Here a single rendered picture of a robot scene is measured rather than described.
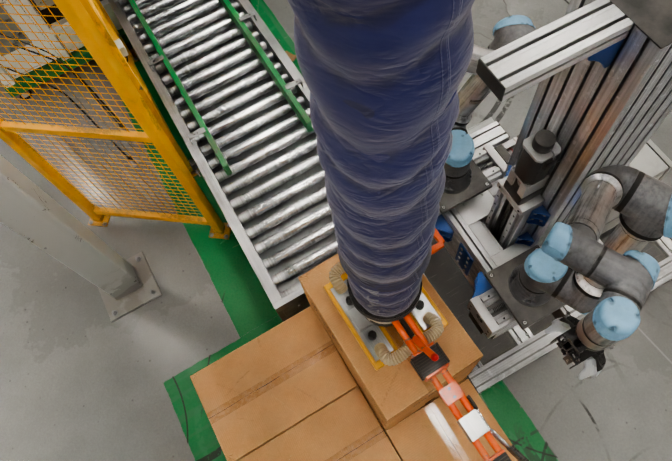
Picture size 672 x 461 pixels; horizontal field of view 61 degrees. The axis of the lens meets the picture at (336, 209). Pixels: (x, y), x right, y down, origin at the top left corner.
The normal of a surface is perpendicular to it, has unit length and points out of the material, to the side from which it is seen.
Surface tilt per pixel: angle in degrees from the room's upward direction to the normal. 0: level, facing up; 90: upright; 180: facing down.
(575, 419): 0
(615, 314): 0
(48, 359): 0
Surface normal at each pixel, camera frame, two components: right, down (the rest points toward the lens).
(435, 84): 0.42, 0.74
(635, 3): -0.08, -0.43
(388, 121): -0.05, 0.85
